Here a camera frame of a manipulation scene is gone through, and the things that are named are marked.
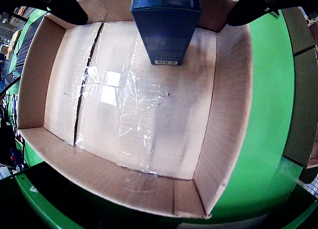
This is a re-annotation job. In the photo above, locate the cardboard box with flap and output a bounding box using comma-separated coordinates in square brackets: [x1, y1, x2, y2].
[283, 46, 318, 169]

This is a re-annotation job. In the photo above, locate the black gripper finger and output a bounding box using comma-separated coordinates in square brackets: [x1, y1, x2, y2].
[27, 0, 89, 26]
[227, 0, 318, 27]

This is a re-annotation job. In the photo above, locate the black laptop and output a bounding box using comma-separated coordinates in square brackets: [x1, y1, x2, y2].
[14, 27, 34, 75]

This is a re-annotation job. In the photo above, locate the large shallow cardboard tray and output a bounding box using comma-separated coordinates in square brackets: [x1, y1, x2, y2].
[16, 0, 254, 219]

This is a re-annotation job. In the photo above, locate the blue rectangular product box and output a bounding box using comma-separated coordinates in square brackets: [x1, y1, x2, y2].
[131, 0, 202, 66]

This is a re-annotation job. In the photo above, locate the cardboard box with spotted carton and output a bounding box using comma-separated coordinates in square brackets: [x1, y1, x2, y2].
[282, 6, 318, 56]

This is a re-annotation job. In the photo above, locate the blue wire mesh cage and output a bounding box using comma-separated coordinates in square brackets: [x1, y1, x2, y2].
[297, 178, 318, 199]

